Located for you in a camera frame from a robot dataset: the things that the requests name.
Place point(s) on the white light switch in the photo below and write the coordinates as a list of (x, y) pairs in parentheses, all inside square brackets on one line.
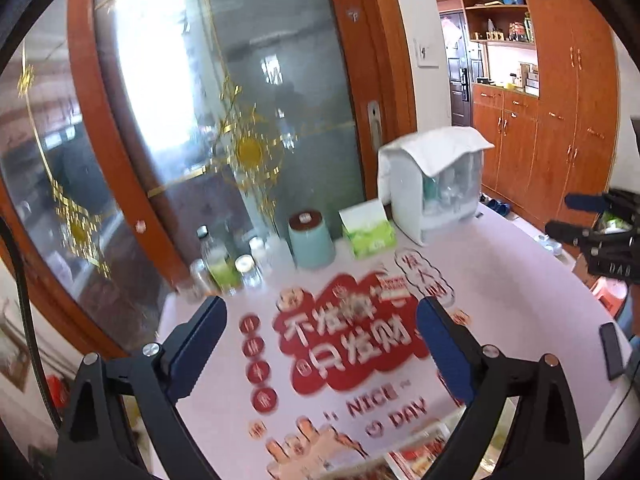
[(428, 53)]

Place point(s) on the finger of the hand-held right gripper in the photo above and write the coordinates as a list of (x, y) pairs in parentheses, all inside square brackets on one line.
[(565, 230), (585, 202)]

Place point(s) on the mint green canister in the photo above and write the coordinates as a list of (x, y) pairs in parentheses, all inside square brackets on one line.
[(310, 242)]

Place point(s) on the small glass jar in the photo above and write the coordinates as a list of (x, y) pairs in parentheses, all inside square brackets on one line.
[(246, 271)]

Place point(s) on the white towel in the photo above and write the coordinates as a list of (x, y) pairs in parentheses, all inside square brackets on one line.
[(440, 142)]

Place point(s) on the small white object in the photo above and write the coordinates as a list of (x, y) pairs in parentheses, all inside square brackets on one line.
[(550, 246)]

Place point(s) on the blue slippers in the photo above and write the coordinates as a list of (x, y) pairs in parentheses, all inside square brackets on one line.
[(495, 205)]

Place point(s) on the glass door gold ornament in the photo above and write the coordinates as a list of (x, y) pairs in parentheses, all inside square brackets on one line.
[(175, 85), (50, 160)]

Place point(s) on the black phone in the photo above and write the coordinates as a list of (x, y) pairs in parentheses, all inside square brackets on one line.
[(611, 350)]

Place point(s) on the clear bottle green label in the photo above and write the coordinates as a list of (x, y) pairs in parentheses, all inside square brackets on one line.
[(220, 270)]

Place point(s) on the white capped bottle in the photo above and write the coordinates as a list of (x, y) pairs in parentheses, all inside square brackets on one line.
[(257, 252)]

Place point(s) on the green tissue box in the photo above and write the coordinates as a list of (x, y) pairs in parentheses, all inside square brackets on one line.
[(367, 232)]

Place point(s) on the wooden cabinet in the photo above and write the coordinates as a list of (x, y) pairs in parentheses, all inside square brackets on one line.
[(555, 110)]

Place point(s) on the white storage box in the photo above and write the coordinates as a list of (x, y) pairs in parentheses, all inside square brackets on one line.
[(435, 200)]

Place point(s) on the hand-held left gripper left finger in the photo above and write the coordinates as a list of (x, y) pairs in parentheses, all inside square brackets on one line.
[(200, 345)]

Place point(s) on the small clear bottle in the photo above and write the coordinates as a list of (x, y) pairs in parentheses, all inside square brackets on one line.
[(199, 276)]

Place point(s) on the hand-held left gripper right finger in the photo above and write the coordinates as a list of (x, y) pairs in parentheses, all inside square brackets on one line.
[(445, 355)]

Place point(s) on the dark entry door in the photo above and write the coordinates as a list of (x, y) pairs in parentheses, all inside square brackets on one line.
[(462, 85)]

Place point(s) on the green snack packet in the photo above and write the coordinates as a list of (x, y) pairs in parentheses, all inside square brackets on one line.
[(614, 220)]

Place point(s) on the pink plastic stool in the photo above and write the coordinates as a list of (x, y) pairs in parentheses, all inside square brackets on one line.
[(610, 294)]

